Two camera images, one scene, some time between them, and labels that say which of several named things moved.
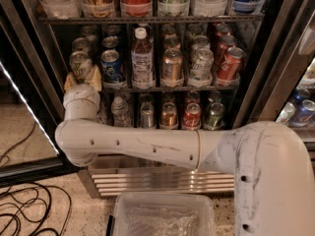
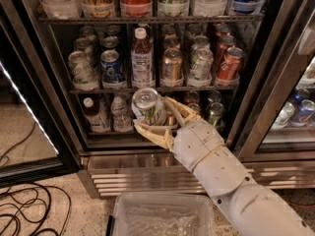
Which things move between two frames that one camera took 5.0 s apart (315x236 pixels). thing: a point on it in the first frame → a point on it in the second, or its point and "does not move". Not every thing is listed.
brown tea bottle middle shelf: [142, 61] does not move
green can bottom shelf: [214, 120] does not move
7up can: [80, 64] → [149, 106]
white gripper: [82, 93] → [196, 142]
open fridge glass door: [31, 96] does not move
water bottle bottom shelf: [120, 110] does not move
